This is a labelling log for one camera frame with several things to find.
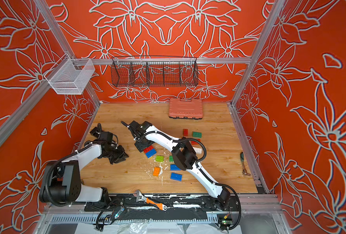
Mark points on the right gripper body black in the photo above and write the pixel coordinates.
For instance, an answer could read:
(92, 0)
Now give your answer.
(143, 142)

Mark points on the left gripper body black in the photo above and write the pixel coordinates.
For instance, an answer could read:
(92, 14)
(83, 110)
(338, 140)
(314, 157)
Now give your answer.
(116, 154)

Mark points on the blue lego brick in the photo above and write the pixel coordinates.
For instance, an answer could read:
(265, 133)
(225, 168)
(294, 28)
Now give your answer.
(150, 153)
(173, 167)
(176, 177)

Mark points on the lime lego brick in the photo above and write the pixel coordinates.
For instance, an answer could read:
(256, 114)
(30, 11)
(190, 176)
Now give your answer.
(159, 158)

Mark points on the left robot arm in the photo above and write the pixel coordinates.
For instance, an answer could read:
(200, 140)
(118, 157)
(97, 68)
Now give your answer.
(62, 184)

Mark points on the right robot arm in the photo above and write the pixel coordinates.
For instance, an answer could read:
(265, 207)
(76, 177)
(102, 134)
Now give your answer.
(188, 153)

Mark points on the orange lego brick front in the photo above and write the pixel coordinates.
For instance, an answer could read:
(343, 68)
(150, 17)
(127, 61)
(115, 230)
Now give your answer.
(156, 171)

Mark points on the small red lego brick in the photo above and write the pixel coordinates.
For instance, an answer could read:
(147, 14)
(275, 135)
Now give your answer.
(185, 132)

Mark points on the blue lego brick front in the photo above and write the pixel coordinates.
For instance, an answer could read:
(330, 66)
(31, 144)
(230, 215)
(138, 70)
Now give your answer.
(176, 177)

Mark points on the dark green lego brick right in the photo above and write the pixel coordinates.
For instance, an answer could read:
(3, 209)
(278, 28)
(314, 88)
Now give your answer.
(197, 134)

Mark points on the white lego brick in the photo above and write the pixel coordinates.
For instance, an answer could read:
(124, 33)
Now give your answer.
(198, 150)

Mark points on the small black box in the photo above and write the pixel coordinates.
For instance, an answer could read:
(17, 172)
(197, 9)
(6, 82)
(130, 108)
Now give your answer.
(95, 132)

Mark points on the red plastic tool case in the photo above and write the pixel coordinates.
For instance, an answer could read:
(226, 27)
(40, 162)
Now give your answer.
(182, 108)

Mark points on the clear plastic bin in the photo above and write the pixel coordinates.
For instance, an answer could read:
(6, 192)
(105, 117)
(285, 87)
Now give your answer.
(68, 78)

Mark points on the orange handled adjustable wrench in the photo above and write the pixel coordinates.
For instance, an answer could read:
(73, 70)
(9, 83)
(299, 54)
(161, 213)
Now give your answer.
(141, 198)

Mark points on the black wire basket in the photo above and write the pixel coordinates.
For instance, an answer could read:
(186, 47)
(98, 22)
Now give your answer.
(154, 72)

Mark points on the green handled pliers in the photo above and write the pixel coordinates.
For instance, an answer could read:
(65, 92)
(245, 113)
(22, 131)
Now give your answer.
(244, 170)

